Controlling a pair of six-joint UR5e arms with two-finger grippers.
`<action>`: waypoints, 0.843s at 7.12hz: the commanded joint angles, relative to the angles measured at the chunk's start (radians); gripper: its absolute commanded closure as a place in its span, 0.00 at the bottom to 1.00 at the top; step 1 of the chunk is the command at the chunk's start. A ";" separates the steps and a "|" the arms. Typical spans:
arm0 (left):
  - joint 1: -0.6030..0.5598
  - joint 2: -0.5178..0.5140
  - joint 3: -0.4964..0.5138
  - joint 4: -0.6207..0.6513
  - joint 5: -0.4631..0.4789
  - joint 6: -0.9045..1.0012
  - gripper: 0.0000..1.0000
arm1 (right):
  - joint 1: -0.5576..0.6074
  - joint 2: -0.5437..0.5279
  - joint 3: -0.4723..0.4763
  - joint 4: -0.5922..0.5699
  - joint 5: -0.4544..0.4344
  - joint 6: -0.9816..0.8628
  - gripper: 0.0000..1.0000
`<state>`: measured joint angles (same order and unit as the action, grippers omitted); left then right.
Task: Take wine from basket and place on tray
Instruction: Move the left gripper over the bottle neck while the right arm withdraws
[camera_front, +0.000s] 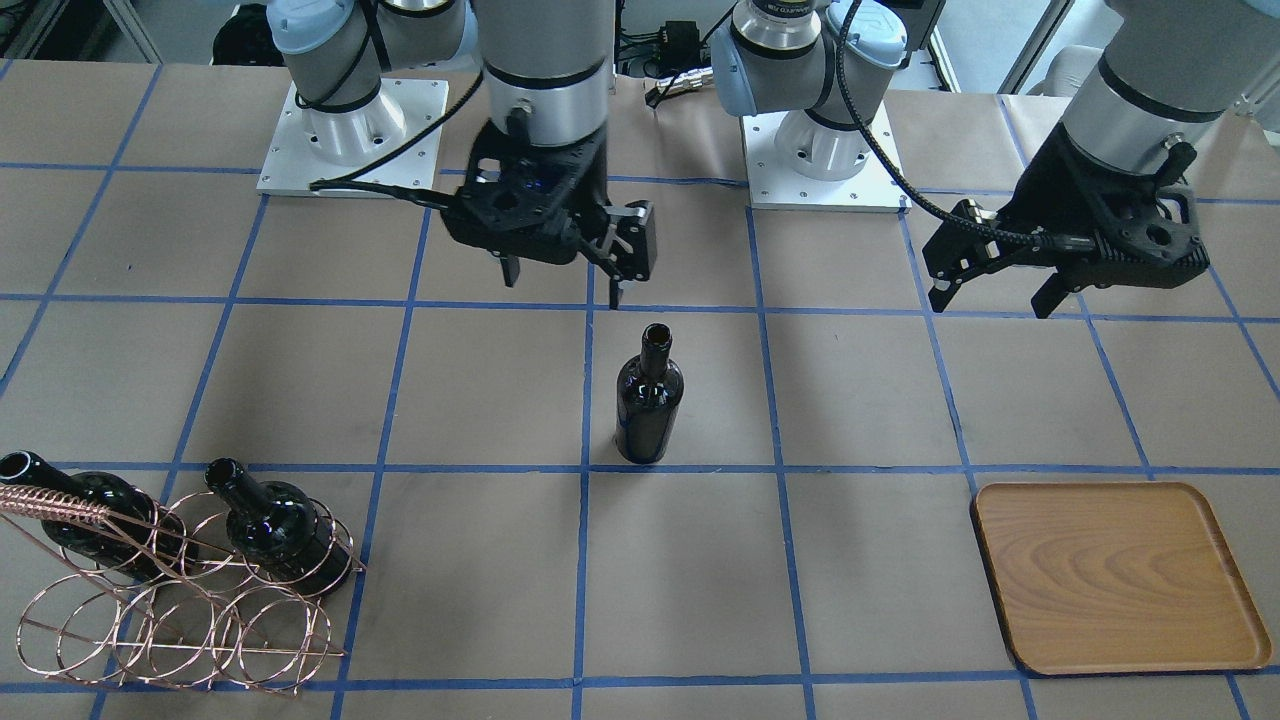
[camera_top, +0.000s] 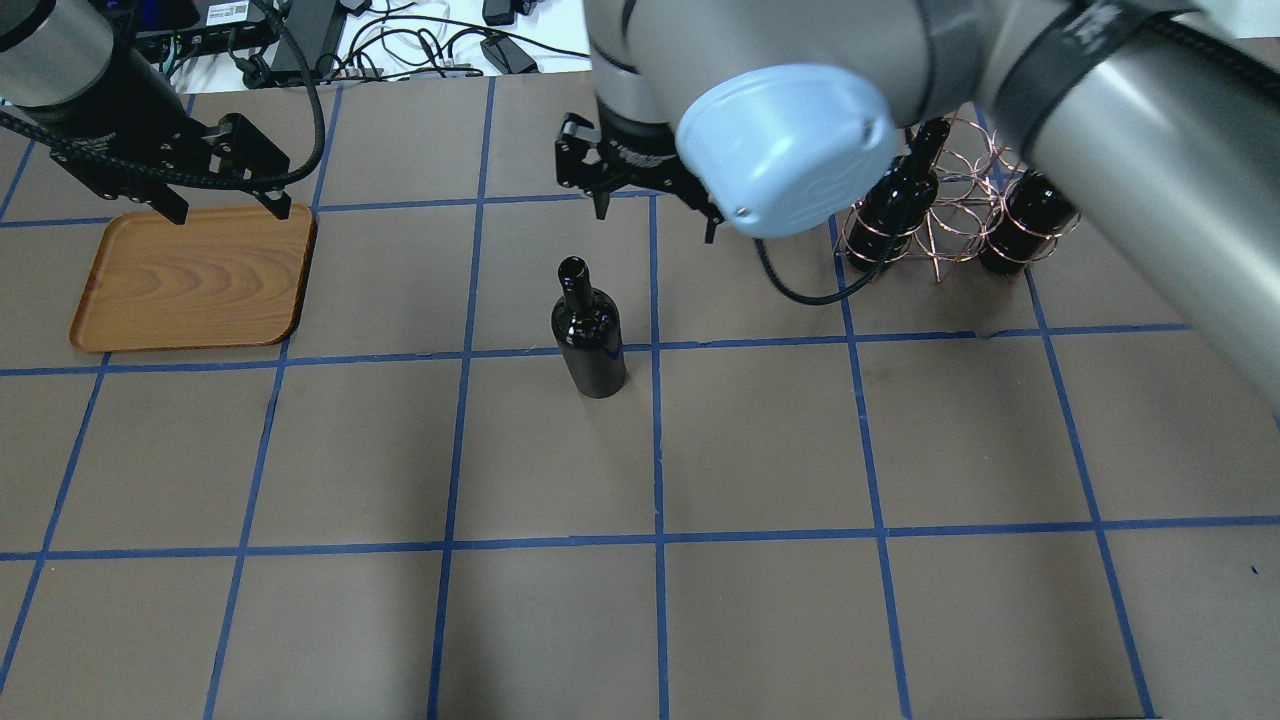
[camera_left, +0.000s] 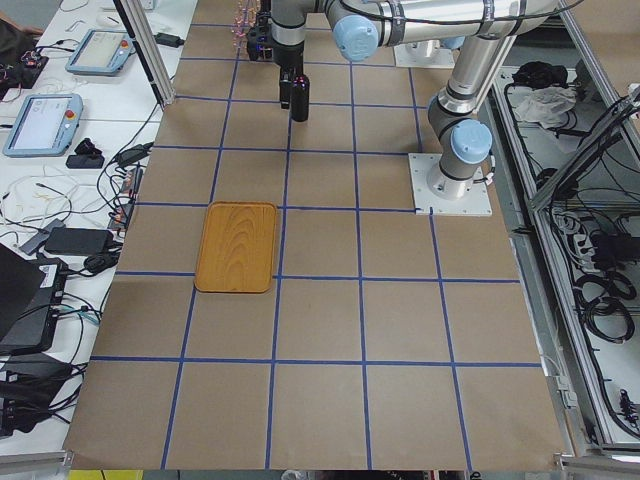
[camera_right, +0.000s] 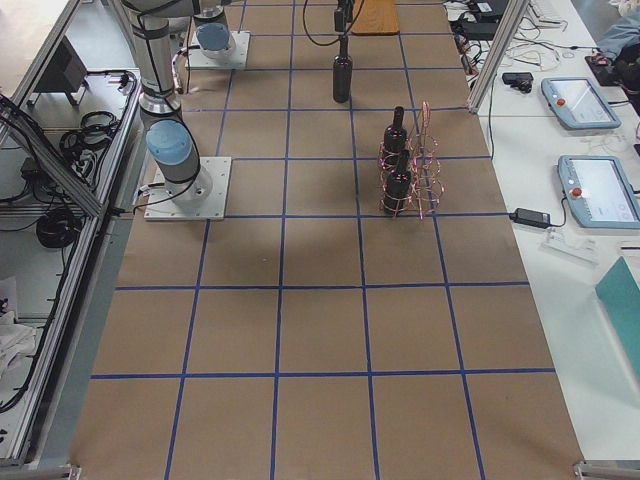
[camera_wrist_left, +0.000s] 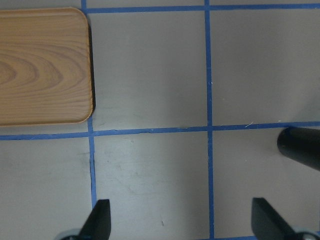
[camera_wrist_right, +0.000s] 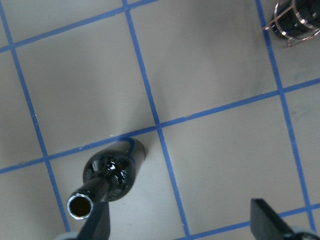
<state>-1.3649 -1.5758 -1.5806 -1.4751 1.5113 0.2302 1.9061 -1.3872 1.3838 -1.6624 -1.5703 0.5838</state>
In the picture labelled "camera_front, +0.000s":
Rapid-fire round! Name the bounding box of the dark wine bottle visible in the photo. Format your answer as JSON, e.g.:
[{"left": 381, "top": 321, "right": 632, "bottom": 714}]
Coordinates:
[
  {"left": 614, "top": 323, "right": 685, "bottom": 464},
  {"left": 1, "top": 450, "right": 164, "bottom": 583},
  {"left": 205, "top": 457, "right": 351, "bottom": 598}
]

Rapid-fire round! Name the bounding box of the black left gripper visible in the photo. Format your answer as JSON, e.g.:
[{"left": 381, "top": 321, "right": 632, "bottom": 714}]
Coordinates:
[{"left": 923, "top": 129, "right": 1210, "bottom": 319}]

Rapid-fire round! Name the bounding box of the wooden tray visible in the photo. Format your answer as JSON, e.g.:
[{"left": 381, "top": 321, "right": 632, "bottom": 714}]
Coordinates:
[{"left": 972, "top": 480, "right": 1274, "bottom": 676}]

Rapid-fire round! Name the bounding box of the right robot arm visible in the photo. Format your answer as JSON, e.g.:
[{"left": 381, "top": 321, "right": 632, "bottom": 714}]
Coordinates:
[{"left": 265, "top": 1, "right": 657, "bottom": 306}]

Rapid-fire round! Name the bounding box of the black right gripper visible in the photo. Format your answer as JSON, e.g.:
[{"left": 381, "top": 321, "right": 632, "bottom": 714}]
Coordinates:
[{"left": 442, "top": 126, "right": 657, "bottom": 309}]

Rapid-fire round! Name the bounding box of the copper wire wine basket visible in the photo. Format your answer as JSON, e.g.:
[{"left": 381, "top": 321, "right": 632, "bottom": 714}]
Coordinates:
[{"left": 14, "top": 491, "right": 346, "bottom": 694}]

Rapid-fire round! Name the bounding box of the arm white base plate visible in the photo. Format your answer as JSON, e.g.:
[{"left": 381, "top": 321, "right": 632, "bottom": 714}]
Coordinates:
[
  {"left": 741, "top": 110, "right": 913, "bottom": 213},
  {"left": 257, "top": 79, "right": 451, "bottom": 196}
]

